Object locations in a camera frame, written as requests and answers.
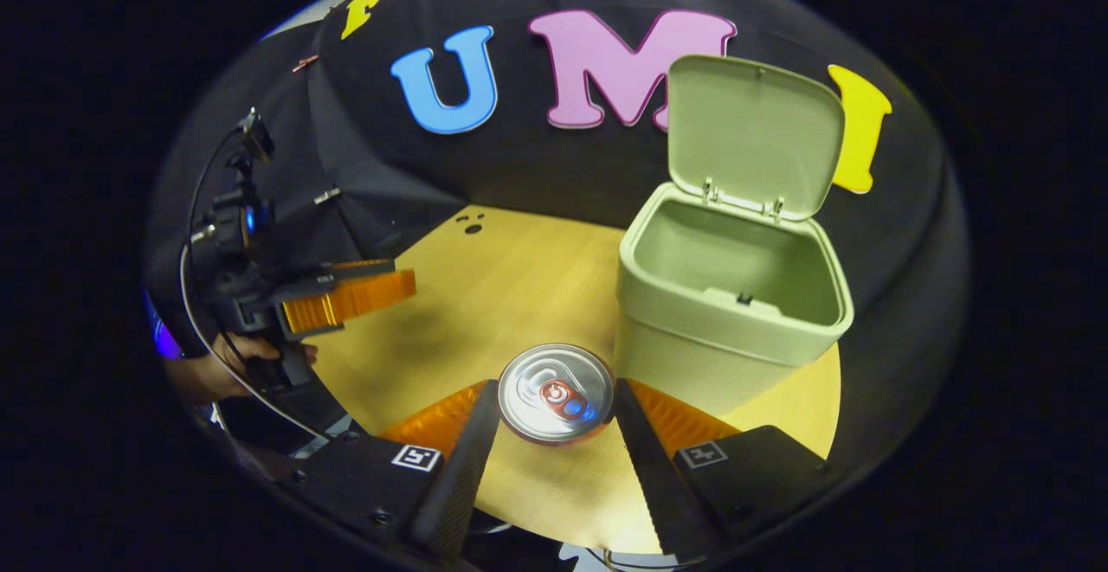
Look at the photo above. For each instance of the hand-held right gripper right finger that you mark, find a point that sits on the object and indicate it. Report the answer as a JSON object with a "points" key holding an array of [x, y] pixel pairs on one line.
{"points": [[649, 468]]}

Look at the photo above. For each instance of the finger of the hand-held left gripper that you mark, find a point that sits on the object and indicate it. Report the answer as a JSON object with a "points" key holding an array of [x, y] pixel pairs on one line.
{"points": [[346, 271], [355, 299]]}

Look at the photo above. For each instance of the silver pop can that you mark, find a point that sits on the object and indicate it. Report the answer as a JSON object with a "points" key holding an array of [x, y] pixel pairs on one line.
{"points": [[556, 395]]}

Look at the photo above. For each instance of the green desktop garbage bin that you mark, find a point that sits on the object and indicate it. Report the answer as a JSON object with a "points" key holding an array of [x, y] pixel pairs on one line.
{"points": [[718, 295]]}

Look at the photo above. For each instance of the black backdrop cloth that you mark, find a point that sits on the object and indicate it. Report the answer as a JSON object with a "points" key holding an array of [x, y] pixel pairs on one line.
{"points": [[537, 165]]}

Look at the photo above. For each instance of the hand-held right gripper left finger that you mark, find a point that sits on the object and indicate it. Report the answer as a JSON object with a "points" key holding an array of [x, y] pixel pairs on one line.
{"points": [[459, 468]]}

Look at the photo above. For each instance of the silver cloth clip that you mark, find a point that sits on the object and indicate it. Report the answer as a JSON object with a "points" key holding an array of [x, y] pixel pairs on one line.
{"points": [[327, 196]]}

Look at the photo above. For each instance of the copper cloth clip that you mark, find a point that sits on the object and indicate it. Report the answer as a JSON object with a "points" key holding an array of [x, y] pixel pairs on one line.
{"points": [[305, 62]]}

